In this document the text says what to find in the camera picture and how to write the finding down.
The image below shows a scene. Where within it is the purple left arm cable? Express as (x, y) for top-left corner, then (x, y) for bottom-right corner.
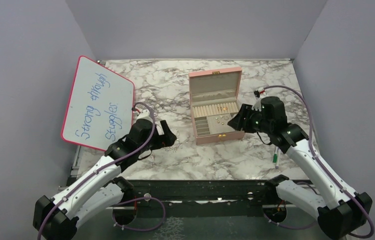
(36, 102), (166, 240)

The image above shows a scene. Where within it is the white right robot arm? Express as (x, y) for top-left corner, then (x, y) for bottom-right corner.
(227, 96), (373, 240)

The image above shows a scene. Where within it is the green marker pen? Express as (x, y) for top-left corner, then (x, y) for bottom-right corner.
(272, 147), (279, 164)

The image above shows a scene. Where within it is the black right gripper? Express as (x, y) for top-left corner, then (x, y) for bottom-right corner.
(227, 103), (273, 134)

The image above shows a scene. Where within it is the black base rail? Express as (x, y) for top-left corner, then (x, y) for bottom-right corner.
(111, 180), (286, 220)

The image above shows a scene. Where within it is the pink-framed whiteboard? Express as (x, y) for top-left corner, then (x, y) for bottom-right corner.
(61, 55), (135, 151)

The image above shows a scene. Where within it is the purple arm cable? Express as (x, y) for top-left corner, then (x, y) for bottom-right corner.
(255, 85), (375, 239)
(36, 102), (166, 240)

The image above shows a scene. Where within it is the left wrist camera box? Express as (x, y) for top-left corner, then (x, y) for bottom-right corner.
(136, 109), (153, 123)

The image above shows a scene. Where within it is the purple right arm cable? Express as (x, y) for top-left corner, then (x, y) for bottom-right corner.
(255, 85), (375, 239)

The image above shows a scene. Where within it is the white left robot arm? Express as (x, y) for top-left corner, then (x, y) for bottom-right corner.
(33, 117), (177, 240)

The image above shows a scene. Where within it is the pink jewelry box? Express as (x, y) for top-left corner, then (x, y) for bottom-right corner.
(188, 67), (245, 145)

